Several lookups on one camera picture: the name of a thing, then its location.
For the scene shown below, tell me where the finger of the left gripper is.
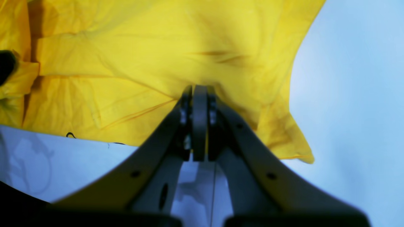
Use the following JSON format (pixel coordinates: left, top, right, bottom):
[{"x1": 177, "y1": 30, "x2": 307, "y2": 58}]
[{"x1": 0, "y1": 50, "x2": 17, "y2": 86}]

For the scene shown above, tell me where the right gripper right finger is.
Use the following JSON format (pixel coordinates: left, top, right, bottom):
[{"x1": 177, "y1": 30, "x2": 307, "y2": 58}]
[{"x1": 200, "y1": 86, "x2": 370, "y2": 227}]

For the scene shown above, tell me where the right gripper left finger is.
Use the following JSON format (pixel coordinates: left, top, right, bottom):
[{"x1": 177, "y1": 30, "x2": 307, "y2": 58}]
[{"x1": 47, "y1": 86, "x2": 192, "y2": 227}]

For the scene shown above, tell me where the orange yellow T-shirt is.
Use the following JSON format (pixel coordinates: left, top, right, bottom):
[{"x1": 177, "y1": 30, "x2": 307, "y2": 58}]
[{"x1": 0, "y1": 0, "x2": 325, "y2": 164}]

